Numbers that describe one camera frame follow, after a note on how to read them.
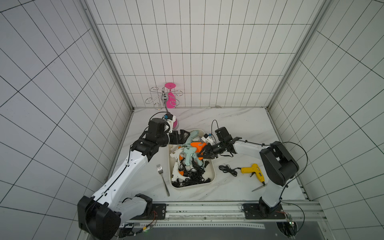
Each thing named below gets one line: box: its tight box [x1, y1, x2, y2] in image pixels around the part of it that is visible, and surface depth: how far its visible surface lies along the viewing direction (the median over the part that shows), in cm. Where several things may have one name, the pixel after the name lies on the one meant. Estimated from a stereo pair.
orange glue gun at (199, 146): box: [190, 142, 207, 160], surface depth 87 cm
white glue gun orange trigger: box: [171, 158, 190, 182], surface depth 81 cm
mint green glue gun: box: [183, 147, 202, 166], surface depth 88 cm
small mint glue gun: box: [186, 130, 199, 146], surface depth 96 cm
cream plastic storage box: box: [167, 129, 216, 189], surface depth 86 cm
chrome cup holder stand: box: [145, 86, 184, 110], surface depth 89 cm
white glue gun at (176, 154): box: [170, 148, 183, 162], surface depth 89 cm
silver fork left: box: [156, 164, 170, 197], surface depth 89 cm
